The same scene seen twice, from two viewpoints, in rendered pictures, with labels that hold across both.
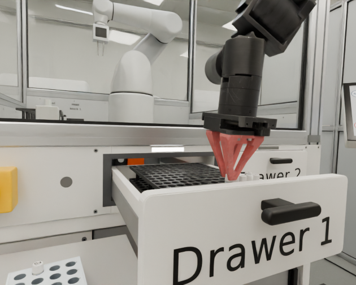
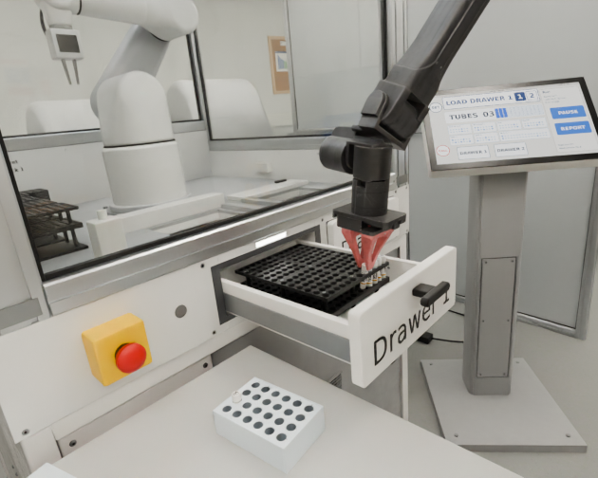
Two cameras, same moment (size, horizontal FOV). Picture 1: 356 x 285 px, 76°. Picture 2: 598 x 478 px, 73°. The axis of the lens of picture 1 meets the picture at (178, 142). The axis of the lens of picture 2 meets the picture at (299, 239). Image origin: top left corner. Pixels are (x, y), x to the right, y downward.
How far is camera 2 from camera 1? 0.36 m
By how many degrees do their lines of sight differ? 25
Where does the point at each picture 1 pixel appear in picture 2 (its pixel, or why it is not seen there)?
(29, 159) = (139, 300)
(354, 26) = not seen: outside the picture
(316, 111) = not seen: hidden behind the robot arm
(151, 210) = (362, 321)
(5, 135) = (107, 281)
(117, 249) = (259, 361)
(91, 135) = (194, 250)
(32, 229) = (157, 374)
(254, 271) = (410, 339)
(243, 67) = (378, 174)
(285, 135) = not seen: hidden behind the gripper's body
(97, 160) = (206, 276)
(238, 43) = (372, 154)
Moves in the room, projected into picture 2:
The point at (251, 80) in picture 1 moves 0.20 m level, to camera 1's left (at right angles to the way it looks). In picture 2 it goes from (384, 184) to (257, 206)
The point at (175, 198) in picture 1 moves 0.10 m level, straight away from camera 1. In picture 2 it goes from (372, 309) to (335, 283)
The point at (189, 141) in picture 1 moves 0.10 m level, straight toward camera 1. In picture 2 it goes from (289, 224) to (308, 235)
